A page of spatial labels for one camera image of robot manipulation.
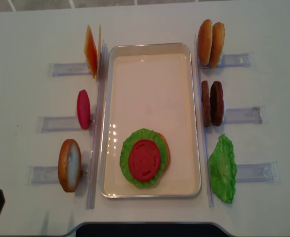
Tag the green lettuce on tray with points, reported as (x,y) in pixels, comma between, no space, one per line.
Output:
(161,143)

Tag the red tomato slice on tray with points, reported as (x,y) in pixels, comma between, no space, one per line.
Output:
(144,160)

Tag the standing red tomato slice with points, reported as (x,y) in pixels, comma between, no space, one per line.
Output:
(83,109)

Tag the dark brown meat patty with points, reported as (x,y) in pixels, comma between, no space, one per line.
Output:
(216,103)

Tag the pale yellow cheese slice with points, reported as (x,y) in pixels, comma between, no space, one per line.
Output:
(99,54)

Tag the orange cheese slice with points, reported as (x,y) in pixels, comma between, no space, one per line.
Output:
(90,51)

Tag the standing green lettuce leaf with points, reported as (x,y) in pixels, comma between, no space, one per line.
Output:
(223,170)

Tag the clear holder for tomato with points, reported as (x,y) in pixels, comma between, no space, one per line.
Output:
(57,124)

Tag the clear holder for cheese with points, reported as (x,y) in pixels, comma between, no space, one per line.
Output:
(68,69)

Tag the clear holder for patties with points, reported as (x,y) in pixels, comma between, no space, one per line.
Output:
(256,115)

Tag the clear holder for lettuce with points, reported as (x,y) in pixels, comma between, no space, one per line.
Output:
(262,172)

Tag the white rectangular metal tray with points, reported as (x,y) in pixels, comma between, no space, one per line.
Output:
(150,86)

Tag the standing bun top left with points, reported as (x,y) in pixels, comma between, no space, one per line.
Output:
(69,165)

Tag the sesame bun half outer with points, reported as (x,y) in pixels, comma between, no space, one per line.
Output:
(205,42)

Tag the clear holder right buns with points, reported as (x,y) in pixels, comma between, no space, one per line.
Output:
(236,60)

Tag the clear holder for bun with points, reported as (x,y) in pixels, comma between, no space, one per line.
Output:
(46,175)

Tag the long clear left rail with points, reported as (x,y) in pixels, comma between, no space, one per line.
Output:
(97,130)

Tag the long clear rail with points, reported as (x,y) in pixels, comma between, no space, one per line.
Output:
(97,130)
(204,135)

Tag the long clear right rail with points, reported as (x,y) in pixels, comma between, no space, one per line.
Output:
(204,135)

